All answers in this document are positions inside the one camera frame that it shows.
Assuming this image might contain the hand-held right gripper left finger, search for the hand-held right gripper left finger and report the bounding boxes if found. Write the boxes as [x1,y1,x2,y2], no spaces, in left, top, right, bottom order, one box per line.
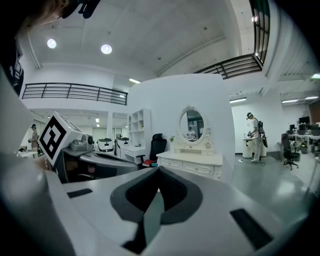
[46,165,162,256]

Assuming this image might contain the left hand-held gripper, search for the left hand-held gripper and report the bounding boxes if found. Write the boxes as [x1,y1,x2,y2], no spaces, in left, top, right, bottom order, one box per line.
[37,111,139,185]

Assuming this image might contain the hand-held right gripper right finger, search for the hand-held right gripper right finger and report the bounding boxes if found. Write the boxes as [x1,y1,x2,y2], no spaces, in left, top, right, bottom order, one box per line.
[146,165,308,256]

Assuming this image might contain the white dressing table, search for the white dressing table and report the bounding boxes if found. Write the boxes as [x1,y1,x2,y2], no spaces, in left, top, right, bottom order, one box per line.
[156,104,224,181]

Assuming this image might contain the white machine with black panel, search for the white machine with black panel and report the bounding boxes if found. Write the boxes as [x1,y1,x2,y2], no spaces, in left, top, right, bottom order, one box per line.
[96,137,116,153]
[114,136,130,156]

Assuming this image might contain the white desk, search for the white desk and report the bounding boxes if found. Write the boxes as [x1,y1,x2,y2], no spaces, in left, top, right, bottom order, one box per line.
[119,145,152,165]

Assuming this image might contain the black office chair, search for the black office chair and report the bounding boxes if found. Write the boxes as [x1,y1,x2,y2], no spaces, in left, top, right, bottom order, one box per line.
[135,133,168,169]
[280,132,301,171]

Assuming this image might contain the white bookshelf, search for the white bookshelf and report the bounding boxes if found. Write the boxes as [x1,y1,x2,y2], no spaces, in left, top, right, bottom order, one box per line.
[127,107,152,148]

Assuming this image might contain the black balcony railing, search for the black balcony railing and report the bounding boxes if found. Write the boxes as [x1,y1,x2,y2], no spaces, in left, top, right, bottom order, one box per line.
[194,0,272,80]
[21,82,129,106]

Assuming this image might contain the oval white framed mirror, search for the oval white framed mirror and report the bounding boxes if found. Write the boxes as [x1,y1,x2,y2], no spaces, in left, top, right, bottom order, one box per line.
[177,104,209,146]

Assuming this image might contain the long office desk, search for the long office desk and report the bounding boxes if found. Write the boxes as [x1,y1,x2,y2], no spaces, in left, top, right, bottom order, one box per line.
[287,121,320,154]

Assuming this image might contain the person's black buttoned shirt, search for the person's black buttoned shirt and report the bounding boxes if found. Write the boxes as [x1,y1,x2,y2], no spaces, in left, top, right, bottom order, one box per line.
[0,32,25,97]

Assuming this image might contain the round white pedestal table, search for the round white pedestal table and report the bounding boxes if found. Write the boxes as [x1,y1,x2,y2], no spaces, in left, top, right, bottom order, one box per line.
[240,136,256,159]

